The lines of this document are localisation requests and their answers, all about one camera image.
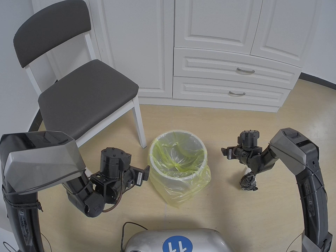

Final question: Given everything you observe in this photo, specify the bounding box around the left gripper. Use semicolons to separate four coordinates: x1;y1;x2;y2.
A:
120;165;151;188

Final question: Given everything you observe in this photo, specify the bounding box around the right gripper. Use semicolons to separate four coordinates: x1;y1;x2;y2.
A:
221;146;241;160

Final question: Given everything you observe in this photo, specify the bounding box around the black plastic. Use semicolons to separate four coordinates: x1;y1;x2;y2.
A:
239;167;259;191

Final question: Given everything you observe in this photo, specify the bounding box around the yellow plastic bag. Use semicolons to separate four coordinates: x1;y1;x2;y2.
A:
147;130;212;208

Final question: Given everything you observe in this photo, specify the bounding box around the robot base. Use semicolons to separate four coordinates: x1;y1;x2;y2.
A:
123;228;233;252

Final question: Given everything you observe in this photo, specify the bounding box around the white trash bin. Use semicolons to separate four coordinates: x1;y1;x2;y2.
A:
149;130;208;191

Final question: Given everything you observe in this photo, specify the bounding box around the grey and white chair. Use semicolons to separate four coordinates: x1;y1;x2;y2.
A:
13;0;147;149

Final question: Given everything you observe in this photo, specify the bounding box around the white wardrobe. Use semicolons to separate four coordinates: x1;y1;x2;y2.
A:
30;0;322;113

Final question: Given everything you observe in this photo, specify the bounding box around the black cable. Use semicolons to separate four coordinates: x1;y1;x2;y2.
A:
286;233;306;252
120;222;149;250

